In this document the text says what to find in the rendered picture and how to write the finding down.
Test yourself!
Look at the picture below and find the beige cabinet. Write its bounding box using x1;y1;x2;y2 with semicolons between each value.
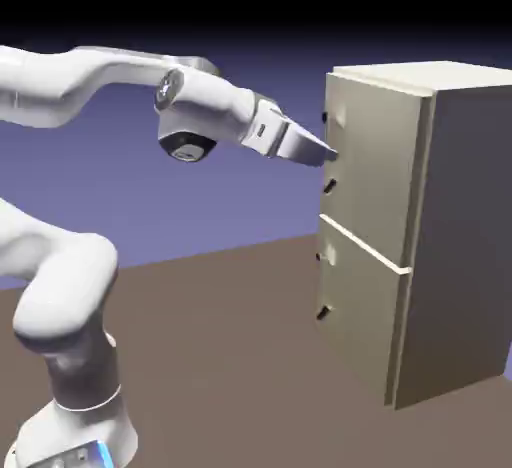
314;60;512;411

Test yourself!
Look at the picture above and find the dark short door handle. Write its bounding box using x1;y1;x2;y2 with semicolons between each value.
315;252;333;321

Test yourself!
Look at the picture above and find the beige tall cabinet door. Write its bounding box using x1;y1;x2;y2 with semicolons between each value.
318;72;426;269

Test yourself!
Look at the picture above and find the dark tall door handle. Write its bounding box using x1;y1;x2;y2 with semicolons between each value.
321;110;338;196

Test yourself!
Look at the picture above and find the beige short cabinet door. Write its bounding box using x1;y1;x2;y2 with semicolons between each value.
314;219;406;406

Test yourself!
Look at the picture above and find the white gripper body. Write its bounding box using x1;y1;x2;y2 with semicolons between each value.
274;114;340;168

